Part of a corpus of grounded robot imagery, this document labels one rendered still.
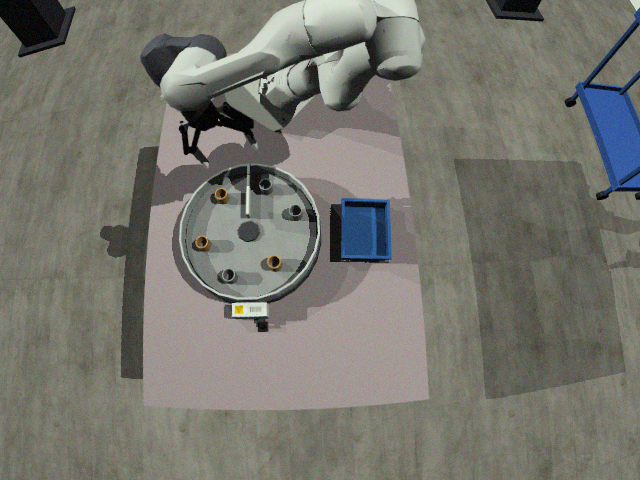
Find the grey metal bushing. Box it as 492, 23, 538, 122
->
222, 268, 238, 284
259, 179, 273, 195
289, 204, 303, 221

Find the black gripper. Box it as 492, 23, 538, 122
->
179, 100, 258, 169

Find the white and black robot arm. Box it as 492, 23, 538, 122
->
140, 0, 425, 112

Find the bronze bushing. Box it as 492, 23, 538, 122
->
196, 236, 211, 252
215, 188, 229, 204
267, 255, 282, 271

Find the blue crate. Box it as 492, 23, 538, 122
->
341, 198, 392, 263

